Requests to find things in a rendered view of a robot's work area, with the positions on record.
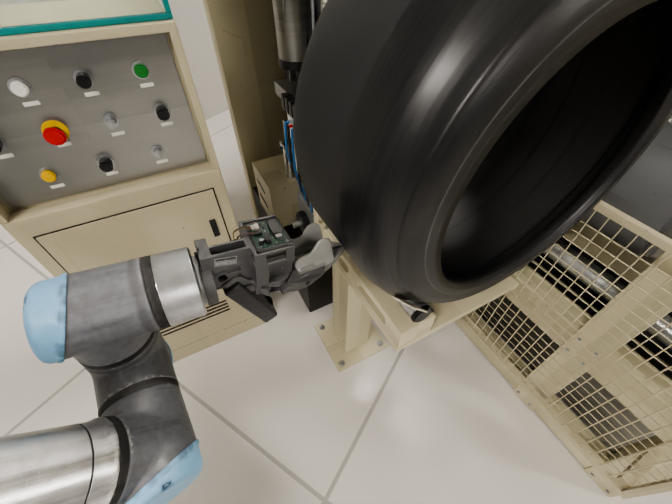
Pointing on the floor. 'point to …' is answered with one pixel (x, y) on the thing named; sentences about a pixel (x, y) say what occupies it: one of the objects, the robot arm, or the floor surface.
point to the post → (348, 314)
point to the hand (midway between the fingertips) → (336, 252)
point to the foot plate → (351, 349)
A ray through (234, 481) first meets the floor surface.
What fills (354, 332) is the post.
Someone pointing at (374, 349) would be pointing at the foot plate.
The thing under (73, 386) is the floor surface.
